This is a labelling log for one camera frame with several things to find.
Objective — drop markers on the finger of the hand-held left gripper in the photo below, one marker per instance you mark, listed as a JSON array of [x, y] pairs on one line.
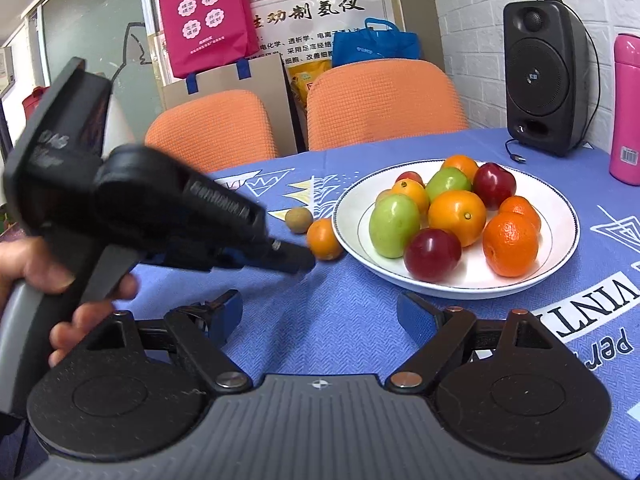
[[295, 260]]

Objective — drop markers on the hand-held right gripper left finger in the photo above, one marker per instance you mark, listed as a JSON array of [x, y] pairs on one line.
[[232, 312]]

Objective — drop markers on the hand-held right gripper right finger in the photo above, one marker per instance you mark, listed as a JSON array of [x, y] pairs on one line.
[[417, 310]]

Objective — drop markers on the small orange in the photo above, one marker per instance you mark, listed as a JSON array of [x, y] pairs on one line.
[[411, 195], [324, 238]]

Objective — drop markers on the dark red plum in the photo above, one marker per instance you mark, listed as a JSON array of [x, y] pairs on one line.
[[494, 185], [432, 255]]

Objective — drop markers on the large green plum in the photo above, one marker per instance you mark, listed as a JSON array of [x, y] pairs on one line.
[[394, 225]]

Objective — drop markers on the medium orange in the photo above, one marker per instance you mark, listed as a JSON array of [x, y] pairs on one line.
[[457, 217]]

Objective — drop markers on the small yellowish plum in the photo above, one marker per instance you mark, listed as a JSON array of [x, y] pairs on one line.
[[382, 196]]

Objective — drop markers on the orange tangerine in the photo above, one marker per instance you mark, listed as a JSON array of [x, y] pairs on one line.
[[520, 207], [510, 244]]

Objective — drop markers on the red-yellow plum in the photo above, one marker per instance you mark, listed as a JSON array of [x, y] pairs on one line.
[[410, 176]]

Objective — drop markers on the white plate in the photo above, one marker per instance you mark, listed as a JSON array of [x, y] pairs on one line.
[[555, 240]]

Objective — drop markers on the person's left hand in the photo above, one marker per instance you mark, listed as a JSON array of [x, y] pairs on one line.
[[80, 325]]

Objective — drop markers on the brown longan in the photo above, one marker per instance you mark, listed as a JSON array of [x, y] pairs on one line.
[[299, 220]]

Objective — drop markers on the blue printed tablecloth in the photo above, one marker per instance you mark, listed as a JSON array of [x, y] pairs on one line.
[[325, 300]]

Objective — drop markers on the orange fabric chair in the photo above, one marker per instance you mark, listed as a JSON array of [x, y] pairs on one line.
[[215, 125], [385, 105]]

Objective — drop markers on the yellow snack bag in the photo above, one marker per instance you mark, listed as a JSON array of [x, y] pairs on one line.
[[305, 82]]

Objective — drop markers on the magenta tote bag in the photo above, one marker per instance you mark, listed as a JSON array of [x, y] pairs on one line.
[[210, 25]]

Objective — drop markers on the blue tote bag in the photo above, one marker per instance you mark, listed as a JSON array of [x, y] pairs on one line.
[[375, 47]]

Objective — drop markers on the black speaker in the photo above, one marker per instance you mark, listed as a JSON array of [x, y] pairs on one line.
[[545, 85]]

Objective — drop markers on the pink bottle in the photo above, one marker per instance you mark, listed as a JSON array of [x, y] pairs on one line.
[[625, 110]]

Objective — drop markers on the wall poster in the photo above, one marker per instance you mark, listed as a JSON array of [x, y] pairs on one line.
[[310, 10]]

